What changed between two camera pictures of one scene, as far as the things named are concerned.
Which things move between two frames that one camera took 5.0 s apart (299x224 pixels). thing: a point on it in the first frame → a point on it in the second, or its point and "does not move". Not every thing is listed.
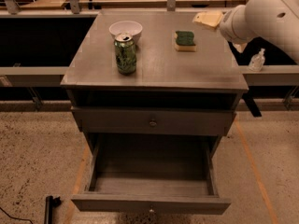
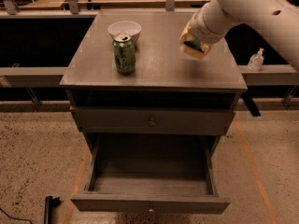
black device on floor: (50, 203) does not move
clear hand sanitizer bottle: (257, 61) does not move
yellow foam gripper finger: (210, 19) → (186, 32)
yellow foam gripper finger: (240, 46) → (193, 51)
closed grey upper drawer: (150, 120) does not move
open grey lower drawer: (151, 174) does not move
